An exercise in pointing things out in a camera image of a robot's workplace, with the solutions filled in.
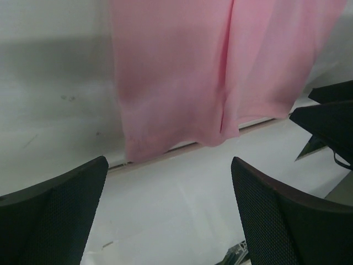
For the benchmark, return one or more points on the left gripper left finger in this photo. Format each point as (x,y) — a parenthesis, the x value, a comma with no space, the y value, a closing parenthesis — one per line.
(50,222)

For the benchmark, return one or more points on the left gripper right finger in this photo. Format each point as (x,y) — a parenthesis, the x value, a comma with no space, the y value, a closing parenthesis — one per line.
(283,225)

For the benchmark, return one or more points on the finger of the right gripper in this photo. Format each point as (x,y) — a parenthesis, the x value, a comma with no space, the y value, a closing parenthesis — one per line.
(331,123)
(339,92)

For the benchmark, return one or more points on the pink polo shirt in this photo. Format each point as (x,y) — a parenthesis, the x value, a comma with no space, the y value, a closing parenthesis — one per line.
(195,70)

